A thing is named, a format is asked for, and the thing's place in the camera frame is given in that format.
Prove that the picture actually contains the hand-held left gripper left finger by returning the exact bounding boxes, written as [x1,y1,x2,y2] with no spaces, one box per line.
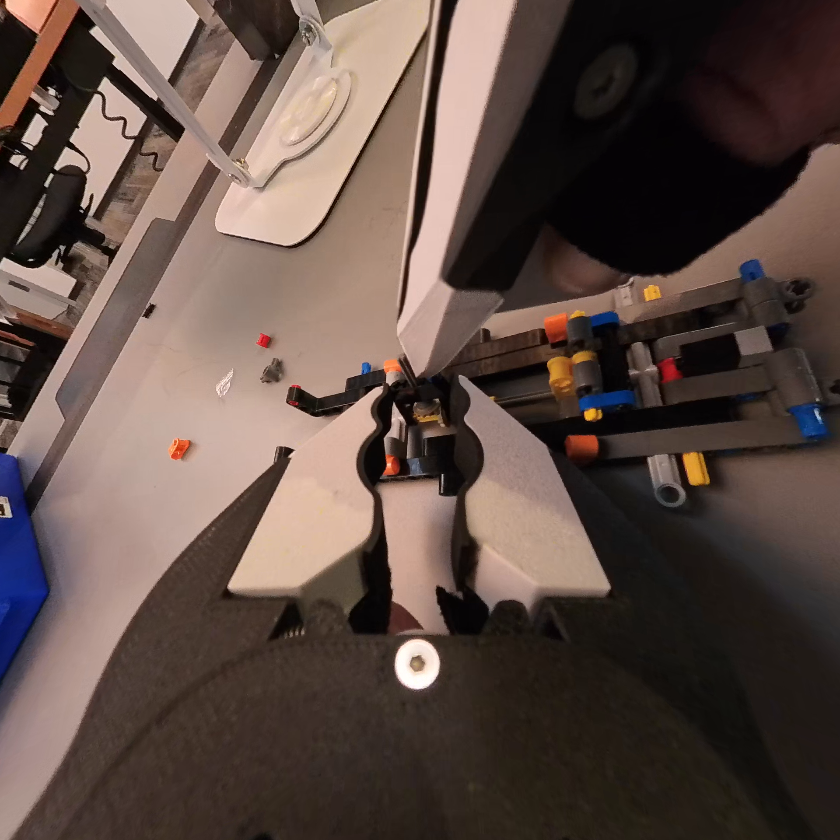
[225,385,393,599]

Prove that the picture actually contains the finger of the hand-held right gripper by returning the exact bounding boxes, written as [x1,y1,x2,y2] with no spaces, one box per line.
[395,0,576,382]
[397,0,444,329]

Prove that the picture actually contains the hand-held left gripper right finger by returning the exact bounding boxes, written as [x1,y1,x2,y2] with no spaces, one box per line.
[448,374,614,610]

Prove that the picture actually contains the black grey lego chassis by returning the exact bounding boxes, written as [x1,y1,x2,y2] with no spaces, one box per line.
[276,261,840,509]

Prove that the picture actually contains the person's right hand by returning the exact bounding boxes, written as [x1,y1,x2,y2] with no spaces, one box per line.
[538,0,840,298]

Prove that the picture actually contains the blue plastic box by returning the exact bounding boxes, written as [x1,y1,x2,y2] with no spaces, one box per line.
[0,453,51,680]

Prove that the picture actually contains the white box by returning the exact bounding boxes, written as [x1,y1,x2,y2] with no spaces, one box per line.
[0,269,78,312]

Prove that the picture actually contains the black office chair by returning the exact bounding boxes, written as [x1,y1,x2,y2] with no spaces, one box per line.
[10,164,106,266]

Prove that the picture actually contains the orange wooden desktop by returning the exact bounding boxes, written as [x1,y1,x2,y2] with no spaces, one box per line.
[0,0,83,129]

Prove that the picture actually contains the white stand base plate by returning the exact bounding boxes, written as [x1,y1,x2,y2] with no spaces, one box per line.
[215,13,431,247]

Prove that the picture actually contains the black coiled cable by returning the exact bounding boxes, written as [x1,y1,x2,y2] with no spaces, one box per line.
[92,91,165,173]

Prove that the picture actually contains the black desk frame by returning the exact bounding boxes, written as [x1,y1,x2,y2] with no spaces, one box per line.
[0,33,188,257]

